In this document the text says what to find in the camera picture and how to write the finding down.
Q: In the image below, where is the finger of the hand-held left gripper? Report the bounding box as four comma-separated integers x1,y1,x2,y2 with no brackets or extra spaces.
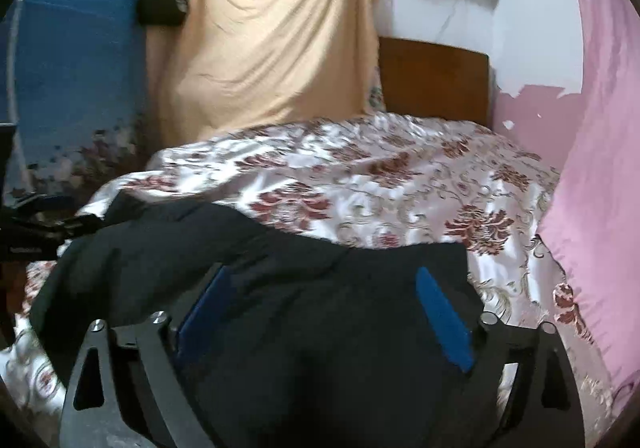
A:
30,214,99,243
14,194,77,213

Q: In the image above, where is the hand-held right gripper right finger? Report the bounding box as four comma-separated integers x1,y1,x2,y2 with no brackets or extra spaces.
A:
415,265,586,448

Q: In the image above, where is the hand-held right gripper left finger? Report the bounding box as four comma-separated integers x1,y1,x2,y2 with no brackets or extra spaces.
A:
60,263,227,448

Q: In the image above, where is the black jacket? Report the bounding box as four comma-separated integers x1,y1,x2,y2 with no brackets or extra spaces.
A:
29,190,497,448

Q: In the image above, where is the blue fabric wardrobe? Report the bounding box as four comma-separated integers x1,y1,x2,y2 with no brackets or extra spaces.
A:
0,0,153,211

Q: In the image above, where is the floral satin bedspread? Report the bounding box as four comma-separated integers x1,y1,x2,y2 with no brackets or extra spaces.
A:
0,112,623,448

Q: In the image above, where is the black tote bag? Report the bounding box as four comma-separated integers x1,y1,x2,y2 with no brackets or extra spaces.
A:
136,0,192,27

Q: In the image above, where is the pink curtain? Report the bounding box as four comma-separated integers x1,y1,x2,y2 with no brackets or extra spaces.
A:
536,0,640,396

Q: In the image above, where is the wooden headboard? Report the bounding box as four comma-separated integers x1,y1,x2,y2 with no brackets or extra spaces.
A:
377,36,492,127

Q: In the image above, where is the yellow hanging cloth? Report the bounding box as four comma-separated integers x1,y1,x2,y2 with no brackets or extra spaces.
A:
144,0,390,151

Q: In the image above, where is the thin wall cable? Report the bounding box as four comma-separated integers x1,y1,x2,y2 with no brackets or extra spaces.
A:
438,0,465,39

